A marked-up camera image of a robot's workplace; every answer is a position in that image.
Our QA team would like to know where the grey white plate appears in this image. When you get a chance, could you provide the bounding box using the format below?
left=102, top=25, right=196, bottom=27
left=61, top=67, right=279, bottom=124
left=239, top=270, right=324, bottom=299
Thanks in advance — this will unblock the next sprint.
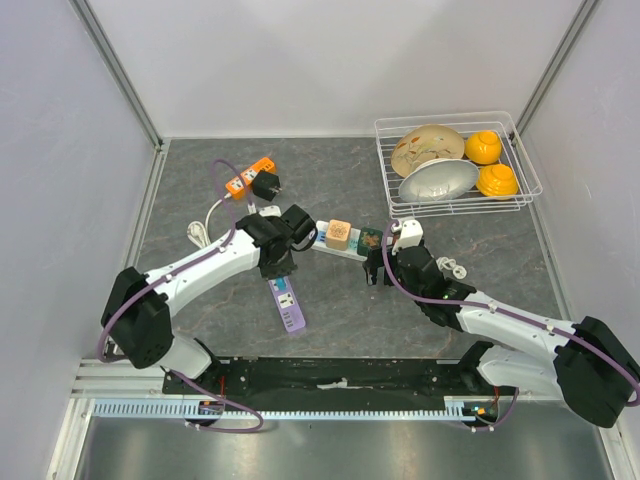
left=398, top=158, right=479, bottom=203

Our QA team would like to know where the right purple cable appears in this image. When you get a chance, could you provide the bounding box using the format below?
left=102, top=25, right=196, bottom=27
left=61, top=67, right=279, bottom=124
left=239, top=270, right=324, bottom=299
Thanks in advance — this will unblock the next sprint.
left=380, top=219, right=640, bottom=432

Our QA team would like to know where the white strip coiled cord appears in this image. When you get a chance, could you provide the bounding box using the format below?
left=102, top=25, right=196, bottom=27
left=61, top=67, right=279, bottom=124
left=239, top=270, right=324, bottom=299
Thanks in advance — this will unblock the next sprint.
left=435, top=256, right=469, bottom=280

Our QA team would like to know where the lower yellow bowl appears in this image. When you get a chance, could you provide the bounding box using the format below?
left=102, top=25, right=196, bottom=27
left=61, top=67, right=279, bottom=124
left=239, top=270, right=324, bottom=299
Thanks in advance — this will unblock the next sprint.
left=476, top=163, right=519, bottom=197

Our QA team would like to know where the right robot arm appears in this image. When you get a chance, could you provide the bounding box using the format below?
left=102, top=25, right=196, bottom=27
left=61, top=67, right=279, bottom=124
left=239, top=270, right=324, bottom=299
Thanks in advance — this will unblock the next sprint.
left=363, top=245, right=639, bottom=428

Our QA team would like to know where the beige cube socket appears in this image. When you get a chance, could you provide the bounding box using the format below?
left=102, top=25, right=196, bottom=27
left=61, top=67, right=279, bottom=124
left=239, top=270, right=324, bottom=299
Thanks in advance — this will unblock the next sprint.
left=325, top=219, right=352, bottom=251

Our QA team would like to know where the upper yellow bowl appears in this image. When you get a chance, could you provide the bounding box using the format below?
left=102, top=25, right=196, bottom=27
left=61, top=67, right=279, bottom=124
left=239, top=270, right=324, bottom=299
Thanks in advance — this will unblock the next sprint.
left=465, top=130, right=502, bottom=165

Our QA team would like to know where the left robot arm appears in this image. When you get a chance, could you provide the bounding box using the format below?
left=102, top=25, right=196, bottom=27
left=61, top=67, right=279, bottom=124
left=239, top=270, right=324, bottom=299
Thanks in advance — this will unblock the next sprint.
left=98, top=205, right=318, bottom=393

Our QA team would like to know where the orange power strip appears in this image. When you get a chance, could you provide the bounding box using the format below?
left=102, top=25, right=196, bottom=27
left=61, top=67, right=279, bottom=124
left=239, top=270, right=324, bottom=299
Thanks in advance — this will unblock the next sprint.
left=225, top=157, right=276, bottom=200

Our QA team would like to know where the dark green cube socket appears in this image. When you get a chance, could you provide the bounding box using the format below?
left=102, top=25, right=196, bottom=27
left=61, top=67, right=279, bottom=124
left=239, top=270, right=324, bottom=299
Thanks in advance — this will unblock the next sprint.
left=356, top=227, right=383, bottom=257

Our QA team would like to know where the orange strip white cord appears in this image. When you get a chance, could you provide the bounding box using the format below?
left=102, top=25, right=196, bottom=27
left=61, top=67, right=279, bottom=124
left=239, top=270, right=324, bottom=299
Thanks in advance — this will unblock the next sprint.
left=187, top=193, right=234, bottom=249

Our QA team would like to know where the yellow bowl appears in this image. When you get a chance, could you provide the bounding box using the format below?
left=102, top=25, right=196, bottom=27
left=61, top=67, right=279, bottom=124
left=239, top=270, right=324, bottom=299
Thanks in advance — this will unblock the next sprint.
left=476, top=163, right=519, bottom=197
left=465, top=130, right=502, bottom=165

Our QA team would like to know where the slotted cable duct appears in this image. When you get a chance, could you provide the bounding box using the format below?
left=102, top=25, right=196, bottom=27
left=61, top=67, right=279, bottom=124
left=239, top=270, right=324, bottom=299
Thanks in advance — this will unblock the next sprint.
left=92, top=399, right=475, bottom=422

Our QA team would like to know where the purple power strip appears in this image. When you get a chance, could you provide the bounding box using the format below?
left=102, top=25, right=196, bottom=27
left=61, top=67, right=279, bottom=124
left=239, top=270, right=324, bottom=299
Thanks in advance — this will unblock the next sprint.
left=268, top=277, right=306, bottom=333

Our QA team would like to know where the white multicolour power strip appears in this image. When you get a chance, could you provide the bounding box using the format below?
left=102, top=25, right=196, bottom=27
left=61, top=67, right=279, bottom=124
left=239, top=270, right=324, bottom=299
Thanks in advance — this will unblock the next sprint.
left=312, top=220, right=366, bottom=262

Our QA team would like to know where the white wire dish rack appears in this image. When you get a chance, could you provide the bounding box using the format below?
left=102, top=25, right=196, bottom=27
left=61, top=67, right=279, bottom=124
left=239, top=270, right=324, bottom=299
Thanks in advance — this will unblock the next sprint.
left=374, top=111, right=543, bottom=219

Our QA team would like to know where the black cube socket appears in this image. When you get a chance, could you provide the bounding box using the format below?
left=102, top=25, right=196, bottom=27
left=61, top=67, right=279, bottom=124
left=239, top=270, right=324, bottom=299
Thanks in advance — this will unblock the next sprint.
left=251, top=171, right=282, bottom=202

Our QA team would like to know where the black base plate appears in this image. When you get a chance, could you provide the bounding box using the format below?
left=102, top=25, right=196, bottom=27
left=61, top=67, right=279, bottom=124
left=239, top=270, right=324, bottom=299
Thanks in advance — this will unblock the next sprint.
left=162, top=349, right=494, bottom=412

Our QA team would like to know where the beige floral plate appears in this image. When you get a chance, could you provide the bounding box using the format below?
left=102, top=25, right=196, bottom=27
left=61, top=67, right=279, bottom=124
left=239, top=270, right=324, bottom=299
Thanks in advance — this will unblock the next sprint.
left=390, top=124, right=465, bottom=178

